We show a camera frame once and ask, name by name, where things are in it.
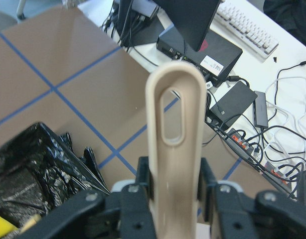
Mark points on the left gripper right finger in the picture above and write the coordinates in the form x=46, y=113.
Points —
x=231, y=214

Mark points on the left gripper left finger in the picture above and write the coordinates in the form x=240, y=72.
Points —
x=91, y=215

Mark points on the beige plastic dustpan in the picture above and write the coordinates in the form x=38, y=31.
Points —
x=175, y=163

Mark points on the yellow-green sponge wedge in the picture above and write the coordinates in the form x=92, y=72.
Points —
x=6, y=227

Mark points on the pink bin with black bag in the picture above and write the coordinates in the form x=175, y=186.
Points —
x=39, y=171

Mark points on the power strip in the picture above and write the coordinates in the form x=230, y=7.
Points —
x=251, y=153

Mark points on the grey usb hub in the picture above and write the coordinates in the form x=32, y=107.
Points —
x=260, y=116

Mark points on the black power brick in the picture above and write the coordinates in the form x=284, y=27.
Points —
x=231, y=105

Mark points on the black dock box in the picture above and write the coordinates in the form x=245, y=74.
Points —
x=215, y=61

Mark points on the white keyboard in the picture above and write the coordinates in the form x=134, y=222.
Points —
x=246, y=28

